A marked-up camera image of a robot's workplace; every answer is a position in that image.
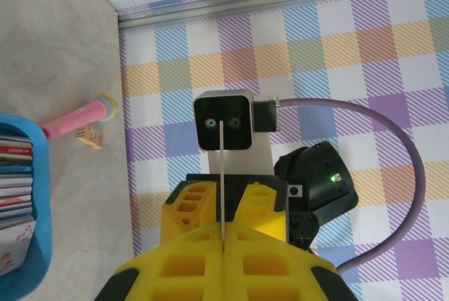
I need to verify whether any pale pink plastic card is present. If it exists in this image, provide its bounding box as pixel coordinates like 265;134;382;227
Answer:
220;121;226;249

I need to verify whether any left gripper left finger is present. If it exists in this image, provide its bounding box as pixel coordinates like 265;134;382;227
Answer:
94;222;225;301

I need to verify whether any blue oval tray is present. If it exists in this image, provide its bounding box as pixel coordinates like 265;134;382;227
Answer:
0;113;53;298

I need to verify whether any small wooden block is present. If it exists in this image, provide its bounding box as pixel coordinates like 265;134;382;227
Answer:
76;125;104;150

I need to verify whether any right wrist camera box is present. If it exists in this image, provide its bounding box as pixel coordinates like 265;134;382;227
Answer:
192;89;275;175

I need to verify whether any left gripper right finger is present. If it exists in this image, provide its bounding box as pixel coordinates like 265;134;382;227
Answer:
223;225;358;301

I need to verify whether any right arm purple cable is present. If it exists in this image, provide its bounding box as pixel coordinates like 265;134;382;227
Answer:
252;98;426;276

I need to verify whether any row of upright cards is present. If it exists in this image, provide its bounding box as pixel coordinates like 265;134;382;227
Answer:
0;135;36;223

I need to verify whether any pink toy microphone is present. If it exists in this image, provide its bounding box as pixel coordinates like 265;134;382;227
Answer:
41;93;117;140

